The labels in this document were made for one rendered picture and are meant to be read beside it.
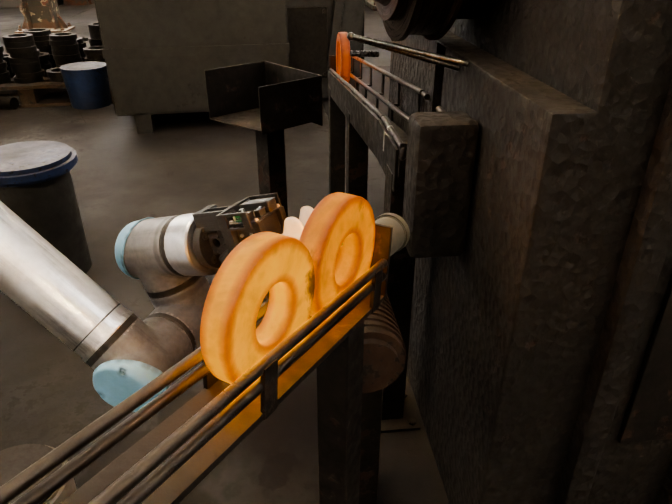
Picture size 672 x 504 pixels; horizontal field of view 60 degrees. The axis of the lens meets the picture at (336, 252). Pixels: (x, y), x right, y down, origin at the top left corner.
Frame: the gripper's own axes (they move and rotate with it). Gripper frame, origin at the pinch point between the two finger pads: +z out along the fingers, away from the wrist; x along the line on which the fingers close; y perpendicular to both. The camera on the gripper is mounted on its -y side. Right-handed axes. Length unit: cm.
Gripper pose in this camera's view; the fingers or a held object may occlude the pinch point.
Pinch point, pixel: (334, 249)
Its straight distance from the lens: 71.0
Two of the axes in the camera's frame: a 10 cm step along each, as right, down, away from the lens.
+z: 8.3, -0.5, -5.5
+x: 4.8, -4.3, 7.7
